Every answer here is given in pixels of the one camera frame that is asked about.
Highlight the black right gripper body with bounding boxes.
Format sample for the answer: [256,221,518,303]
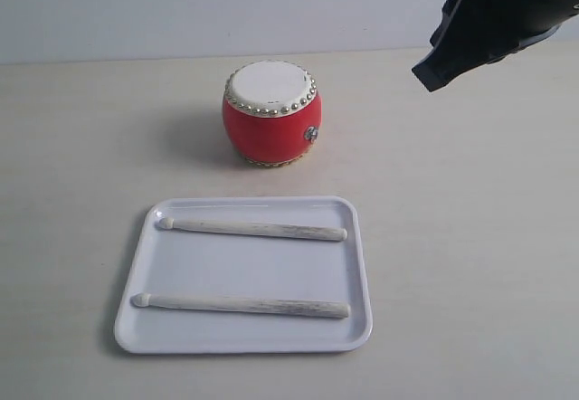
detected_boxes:
[429,0,579,64]

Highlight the white wooden drumstick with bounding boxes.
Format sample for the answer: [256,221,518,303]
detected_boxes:
[157,217,347,242]
[129,292,350,319]

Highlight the small red drum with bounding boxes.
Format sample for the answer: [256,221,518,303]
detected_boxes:
[222,60,322,167]

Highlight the white plastic tray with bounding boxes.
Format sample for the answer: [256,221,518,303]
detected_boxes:
[114,195,373,355]

